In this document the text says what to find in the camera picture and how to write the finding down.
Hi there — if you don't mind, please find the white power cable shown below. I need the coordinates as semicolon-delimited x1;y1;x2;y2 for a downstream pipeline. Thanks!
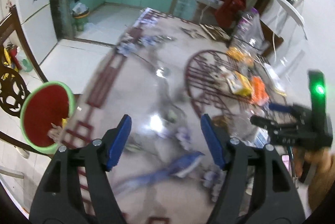
270;30;280;68

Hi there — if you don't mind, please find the red hanging garment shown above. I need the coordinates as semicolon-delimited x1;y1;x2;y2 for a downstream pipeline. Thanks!
215;0;246;28

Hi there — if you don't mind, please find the white blue medicine box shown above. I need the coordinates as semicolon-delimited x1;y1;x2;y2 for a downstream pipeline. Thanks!
253;128;269;148

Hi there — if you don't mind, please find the clear zip plastic bag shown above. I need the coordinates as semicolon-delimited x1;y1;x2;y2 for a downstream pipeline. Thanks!
226;13;266;67

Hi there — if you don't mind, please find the green detergent bottle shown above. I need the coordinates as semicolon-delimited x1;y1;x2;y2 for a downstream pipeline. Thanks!
16;46;33;73

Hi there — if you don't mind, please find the orange snack wrapper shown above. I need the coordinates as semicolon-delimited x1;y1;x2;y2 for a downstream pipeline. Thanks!
250;76;269;106

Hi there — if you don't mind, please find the red bin green rim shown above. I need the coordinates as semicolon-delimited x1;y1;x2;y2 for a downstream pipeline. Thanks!
20;81;76;155

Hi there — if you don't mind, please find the brown patterned flat box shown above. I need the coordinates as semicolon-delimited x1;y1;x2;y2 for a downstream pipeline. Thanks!
200;24;231;42

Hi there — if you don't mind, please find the clear water bottle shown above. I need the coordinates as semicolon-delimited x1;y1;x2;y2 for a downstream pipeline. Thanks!
213;109;265;143

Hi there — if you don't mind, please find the purple cap drink bottle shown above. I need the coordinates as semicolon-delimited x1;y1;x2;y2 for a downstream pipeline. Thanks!
234;7;258;40

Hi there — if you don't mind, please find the dark carved wooden chair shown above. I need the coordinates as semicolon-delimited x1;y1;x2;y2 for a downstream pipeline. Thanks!
1;6;48;155

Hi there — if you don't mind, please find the green kitchen trash can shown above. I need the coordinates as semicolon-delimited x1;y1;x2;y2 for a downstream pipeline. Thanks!
72;2;90;32

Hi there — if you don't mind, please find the yellow snack box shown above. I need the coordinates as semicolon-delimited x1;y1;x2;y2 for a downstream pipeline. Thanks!
226;71;253;97

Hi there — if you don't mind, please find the person's right hand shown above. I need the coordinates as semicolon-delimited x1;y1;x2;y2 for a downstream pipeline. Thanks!
304;149;334;215

